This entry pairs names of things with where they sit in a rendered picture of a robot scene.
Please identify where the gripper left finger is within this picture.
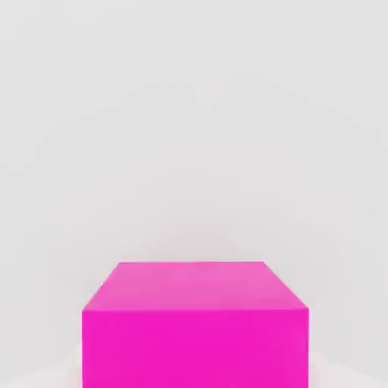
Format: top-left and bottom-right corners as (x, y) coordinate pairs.
(61, 345), (83, 388)

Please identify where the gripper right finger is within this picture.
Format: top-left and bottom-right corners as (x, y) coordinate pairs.
(308, 345), (330, 388)

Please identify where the small magenta cube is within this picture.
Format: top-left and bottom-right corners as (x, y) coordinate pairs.
(81, 261), (311, 388)

